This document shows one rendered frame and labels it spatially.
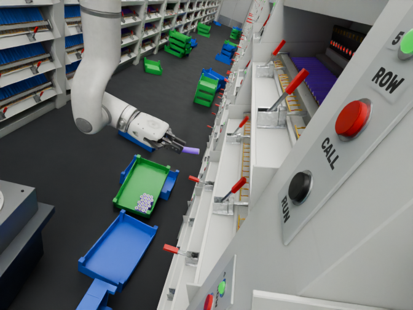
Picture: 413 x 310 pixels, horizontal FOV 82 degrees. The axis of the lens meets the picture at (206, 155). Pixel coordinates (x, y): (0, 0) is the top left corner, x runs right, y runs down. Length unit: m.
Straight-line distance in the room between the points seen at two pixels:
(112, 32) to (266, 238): 0.60
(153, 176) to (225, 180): 0.93
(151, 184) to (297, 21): 1.06
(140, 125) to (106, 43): 0.23
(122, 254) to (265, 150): 1.01
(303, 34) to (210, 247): 0.60
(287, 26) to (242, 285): 0.68
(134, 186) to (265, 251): 1.28
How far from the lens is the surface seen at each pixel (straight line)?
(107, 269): 1.20
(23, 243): 0.96
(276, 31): 0.77
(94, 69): 0.69
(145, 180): 1.43
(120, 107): 0.75
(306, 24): 0.77
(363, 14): 0.23
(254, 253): 0.18
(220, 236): 0.44
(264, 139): 0.33
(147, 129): 0.72
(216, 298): 0.24
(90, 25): 0.68
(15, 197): 0.94
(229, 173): 0.56
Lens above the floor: 1.08
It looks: 34 degrees down
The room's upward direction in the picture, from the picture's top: 22 degrees clockwise
